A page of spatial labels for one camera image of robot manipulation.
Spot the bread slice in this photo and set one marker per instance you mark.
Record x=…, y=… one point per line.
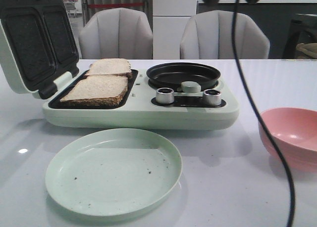
x=96, y=90
x=110, y=66

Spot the pink bowl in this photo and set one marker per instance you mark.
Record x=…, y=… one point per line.
x=295, y=132

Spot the breakfast maker hinged lid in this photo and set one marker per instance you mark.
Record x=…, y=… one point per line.
x=37, y=46

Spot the mint green breakfast maker base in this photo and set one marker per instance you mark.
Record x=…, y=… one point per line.
x=138, y=111

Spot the right grey upholstered chair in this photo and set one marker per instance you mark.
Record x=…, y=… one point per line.
x=208, y=36

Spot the grey upholstered chair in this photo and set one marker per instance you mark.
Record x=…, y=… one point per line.
x=117, y=33
x=208, y=36

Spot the white refrigerator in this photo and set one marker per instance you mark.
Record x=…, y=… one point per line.
x=169, y=20

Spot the black round frying pan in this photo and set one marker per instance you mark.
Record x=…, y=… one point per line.
x=171, y=75

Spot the red belt stanchion barrier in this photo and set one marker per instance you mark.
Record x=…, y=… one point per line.
x=116, y=5

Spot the right silver control knob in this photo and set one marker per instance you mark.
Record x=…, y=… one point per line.
x=211, y=97

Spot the silver control knob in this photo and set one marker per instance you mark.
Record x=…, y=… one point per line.
x=211, y=97
x=165, y=96

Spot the left grey upholstered chair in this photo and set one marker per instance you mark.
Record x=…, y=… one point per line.
x=117, y=33

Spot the left silver control knob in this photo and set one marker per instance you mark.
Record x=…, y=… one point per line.
x=165, y=96

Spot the mint green round plate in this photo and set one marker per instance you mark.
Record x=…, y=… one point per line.
x=115, y=174

